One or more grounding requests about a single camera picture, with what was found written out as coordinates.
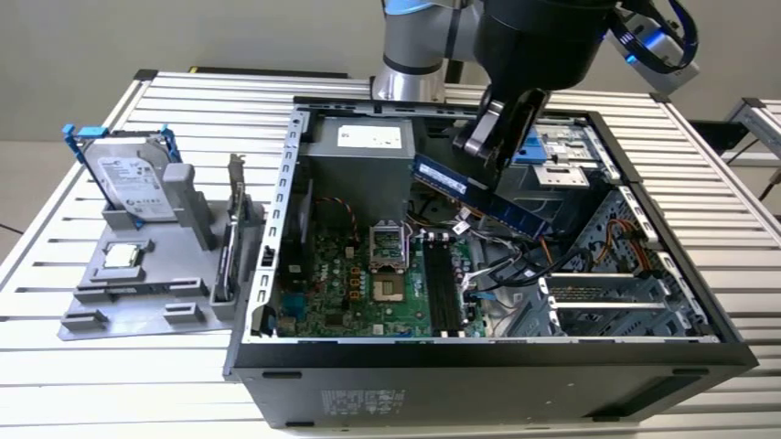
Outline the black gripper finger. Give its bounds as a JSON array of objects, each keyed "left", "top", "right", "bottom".
[
  {"left": 479, "top": 88, "right": 548, "bottom": 185},
  {"left": 452, "top": 97, "right": 508, "bottom": 159}
]

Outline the dark RAM stick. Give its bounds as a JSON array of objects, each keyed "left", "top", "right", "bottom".
[
  {"left": 106, "top": 284, "right": 173, "bottom": 296},
  {"left": 412, "top": 153, "right": 548, "bottom": 240}
]

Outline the black RAM slot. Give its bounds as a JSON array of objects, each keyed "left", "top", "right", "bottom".
[
  {"left": 439, "top": 231, "right": 462, "bottom": 338},
  {"left": 424, "top": 231, "right": 446, "bottom": 338},
  {"left": 432, "top": 231, "right": 454, "bottom": 338}
]

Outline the blue plastic bay latch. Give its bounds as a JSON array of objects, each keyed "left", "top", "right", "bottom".
[{"left": 515, "top": 127, "right": 547, "bottom": 165}]

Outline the grey power supply unit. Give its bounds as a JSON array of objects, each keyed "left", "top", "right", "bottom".
[{"left": 297, "top": 116, "right": 418, "bottom": 216}]

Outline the metal socket cover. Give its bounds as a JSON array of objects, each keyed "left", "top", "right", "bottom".
[{"left": 368, "top": 219, "right": 408, "bottom": 271}]

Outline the CPU socket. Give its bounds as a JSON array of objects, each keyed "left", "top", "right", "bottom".
[{"left": 369, "top": 273, "right": 408, "bottom": 303}]

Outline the green motherboard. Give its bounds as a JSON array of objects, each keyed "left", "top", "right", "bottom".
[{"left": 273, "top": 223, "right": 490, "bottom": 339}]

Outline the perforated metal disk bay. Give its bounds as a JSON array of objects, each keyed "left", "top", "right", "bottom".
[{"left": 504, "top": 269, "right": 703, "bottom": 339}]

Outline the blue expansion slot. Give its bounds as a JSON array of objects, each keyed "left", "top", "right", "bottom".
[{"left": 277, "top": 294, "right": 307, "bottom": 320}]

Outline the green graphics card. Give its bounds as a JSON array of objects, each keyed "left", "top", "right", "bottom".
[{"left": 209, "top": 153, "right": 252, "bottom": 305}]

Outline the black PC case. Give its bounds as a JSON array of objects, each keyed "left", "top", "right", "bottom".
[{"left": 221, "top": 95, "right": 761, "bottom": 431}]

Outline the grey parts rack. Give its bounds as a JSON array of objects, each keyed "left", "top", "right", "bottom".
[{"left": 57, "top": 153, "right": 269, "bottom": 342}]

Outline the hard disk in blue carrier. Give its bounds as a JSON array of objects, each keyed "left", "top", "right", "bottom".
[{"left": 64, "top": 123, "right": 179, "bottom": 225}]

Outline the silver CPU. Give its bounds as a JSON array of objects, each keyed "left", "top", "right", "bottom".
[{"left": 102, "top": 244, "right": 145, "bottom": 267}]

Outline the black cable bundle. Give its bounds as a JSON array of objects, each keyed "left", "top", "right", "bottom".
[{"left": 472, "top": 240, "right": 590, "bottom": 294}]

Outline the red black twisted wire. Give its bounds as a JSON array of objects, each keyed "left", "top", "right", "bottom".
[{"left": 313, "top": 196, "right": 364, "bottom": 241}]

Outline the black table bracket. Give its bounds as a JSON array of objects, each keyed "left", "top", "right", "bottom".
[{"left": 689, "top": 119, "right": 749, "bottom": 152}]

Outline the orange yellow wire bundle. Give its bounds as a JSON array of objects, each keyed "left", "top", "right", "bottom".
[{"left": 588, "top": 218, "right": 658, "bottom": 280}]

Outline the aluminium frame table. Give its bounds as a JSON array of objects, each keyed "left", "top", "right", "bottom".
[{"left": 718, "top": 96, "right": 781, "bottom": 182}]

